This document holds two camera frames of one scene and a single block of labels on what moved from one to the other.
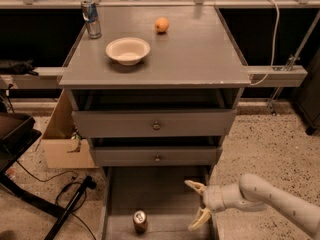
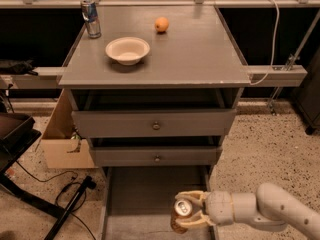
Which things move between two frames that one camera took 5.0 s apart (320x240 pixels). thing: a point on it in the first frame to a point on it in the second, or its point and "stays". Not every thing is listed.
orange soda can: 140,218 to 182,208
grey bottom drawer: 160,191 stays
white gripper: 213,198 to 218,205
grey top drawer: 153,123 stays
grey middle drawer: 156,156 stays
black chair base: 17,133 stays
